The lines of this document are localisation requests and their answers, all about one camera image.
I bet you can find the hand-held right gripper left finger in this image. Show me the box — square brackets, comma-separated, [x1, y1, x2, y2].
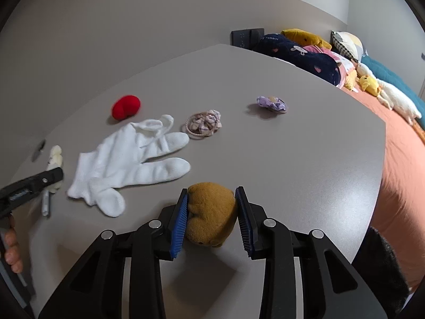
[38, 188, 189, 319]

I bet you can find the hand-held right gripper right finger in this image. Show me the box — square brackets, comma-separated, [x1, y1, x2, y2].
[235, 186, 388, 319]

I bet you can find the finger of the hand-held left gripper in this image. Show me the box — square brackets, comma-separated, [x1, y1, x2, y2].
[0, 167, 64, 218]

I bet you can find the small white plush keychain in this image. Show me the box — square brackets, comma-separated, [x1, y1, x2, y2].
[41, 145, 64, 217]

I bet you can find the brown plush toy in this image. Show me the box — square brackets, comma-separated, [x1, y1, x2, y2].
[184, 182, 239, 248]

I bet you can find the person's left hand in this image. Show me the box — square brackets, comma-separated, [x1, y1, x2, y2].
[4, 217, 24, 274]

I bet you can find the white glove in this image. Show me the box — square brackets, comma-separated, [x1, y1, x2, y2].
[67, 114, 192, 218]

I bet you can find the pink plaid scrunchie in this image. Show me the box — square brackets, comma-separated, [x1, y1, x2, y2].
[182, 108, 223, 139]

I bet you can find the red plush ball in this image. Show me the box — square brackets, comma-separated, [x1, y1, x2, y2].
[112, 95, 141, 121]

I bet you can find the dark grey cloth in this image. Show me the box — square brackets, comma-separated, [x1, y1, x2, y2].
[351, 226, 411, 317]

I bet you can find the bed with orange sheet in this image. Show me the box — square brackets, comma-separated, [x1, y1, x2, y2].
[341, 86, 425, 293]

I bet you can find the navy blue pillow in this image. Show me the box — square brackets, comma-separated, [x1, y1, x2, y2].
[254, 34, 342, 87]

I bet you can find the pale yellow dotted cloth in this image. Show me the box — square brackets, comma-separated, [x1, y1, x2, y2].
[343, 69, 359, 93]

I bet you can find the yellow duck plush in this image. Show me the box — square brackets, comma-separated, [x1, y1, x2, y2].
[359, 75, 382, 97]

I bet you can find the mustard yellow pillow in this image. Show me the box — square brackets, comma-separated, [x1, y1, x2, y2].
[282, 29, 333, 50]

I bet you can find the white goose plush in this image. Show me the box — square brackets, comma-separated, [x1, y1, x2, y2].
[351, 59, 423, 127]

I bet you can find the checked white pillow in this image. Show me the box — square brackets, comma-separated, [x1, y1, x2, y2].
[331, 31, 364, 61]

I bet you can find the teal pillow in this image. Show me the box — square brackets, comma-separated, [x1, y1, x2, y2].
[360, 55, 425, 107]

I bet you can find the black wall socket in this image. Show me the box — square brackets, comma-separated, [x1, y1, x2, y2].
[231, 30, 252, 48]

